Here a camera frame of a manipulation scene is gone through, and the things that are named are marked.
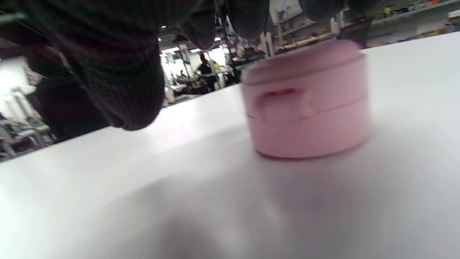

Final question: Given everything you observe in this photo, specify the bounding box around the pink thermos lid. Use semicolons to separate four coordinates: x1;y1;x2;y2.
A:
240;39;371;159

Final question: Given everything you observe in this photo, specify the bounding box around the person's right hand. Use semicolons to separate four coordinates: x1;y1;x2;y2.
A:
0;0;388;131

